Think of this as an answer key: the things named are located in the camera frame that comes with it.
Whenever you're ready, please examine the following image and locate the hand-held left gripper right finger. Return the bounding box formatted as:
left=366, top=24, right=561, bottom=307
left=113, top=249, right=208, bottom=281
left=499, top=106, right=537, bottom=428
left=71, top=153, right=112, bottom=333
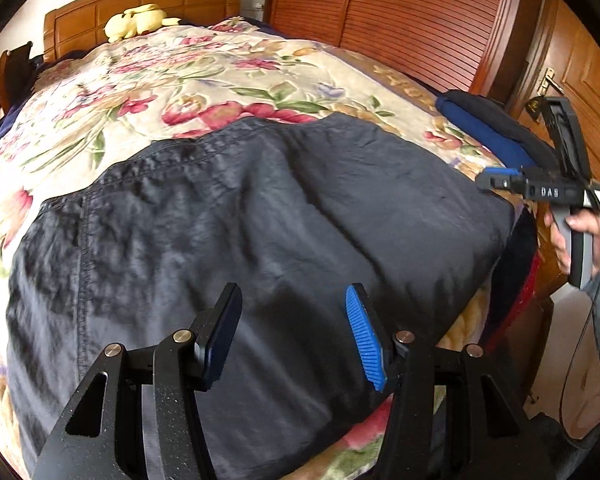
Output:
left=345, top=283, right=556, bottom=480

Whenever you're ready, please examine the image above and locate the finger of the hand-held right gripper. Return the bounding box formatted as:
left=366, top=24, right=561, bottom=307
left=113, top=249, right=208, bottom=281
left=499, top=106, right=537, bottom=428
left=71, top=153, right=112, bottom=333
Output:
left=476, top=167, right=526, bottom=193

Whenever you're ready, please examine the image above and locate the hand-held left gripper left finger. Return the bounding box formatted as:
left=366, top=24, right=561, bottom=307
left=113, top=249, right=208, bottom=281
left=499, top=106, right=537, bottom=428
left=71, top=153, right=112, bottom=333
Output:
left=32, top=282, right=243, bottom=480

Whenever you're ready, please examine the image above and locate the black jacket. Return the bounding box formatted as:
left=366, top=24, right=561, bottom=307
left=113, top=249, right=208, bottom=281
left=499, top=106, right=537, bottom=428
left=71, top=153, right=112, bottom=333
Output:
left=5, top=112, right=516, bottom=480

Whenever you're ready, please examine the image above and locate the person's right hand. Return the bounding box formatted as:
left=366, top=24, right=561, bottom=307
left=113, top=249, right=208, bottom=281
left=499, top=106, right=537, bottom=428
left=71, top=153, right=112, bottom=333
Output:
left=545, top=210, right=600, bottom=273

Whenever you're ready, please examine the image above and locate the blue and black folded cloth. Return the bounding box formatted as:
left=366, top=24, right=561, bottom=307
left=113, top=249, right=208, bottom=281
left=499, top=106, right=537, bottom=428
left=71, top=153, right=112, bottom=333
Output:
left=435, top=89, right=556, bottom=171

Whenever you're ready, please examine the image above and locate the wooden door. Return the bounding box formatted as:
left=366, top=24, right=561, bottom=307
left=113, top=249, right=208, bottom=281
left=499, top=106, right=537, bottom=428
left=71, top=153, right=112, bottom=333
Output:
left=505, top=0, right=600, bottom=301

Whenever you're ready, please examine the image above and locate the wooden louvered wardrobe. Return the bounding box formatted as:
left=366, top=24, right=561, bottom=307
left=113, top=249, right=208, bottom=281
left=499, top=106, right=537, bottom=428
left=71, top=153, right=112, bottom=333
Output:
left=262, top=0, right=526, bottom=111

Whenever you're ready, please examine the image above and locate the floral blanket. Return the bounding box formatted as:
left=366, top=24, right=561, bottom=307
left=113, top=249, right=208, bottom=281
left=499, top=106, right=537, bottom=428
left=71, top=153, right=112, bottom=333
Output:
left=0, top=17, right=526, bottom=480

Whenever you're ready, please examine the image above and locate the yellow plush toy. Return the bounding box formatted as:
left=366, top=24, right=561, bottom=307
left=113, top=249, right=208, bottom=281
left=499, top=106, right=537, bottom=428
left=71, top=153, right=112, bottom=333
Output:
left=103, top=3, right=181, bottom=44

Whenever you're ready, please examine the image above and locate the dark wooden chair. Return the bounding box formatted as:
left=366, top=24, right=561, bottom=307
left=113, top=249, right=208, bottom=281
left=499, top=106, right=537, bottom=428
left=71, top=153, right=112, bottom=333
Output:
left=0, top=41, right=36, bottom=111

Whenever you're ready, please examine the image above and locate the wooden headboard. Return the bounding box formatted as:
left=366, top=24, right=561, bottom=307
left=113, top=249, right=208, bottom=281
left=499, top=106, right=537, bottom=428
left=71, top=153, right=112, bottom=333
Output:
left=43, top=0, right=241, bottom=61

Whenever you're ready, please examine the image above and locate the brass door handle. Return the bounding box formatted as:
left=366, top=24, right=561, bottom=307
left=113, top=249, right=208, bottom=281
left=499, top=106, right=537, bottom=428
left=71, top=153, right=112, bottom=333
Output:
left=527, top=69, right=563, bottom=122

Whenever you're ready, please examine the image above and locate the black cable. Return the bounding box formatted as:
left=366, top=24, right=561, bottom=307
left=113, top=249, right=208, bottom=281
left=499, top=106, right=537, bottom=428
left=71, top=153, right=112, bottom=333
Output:
left=557, top=180, right=600, bottom=431

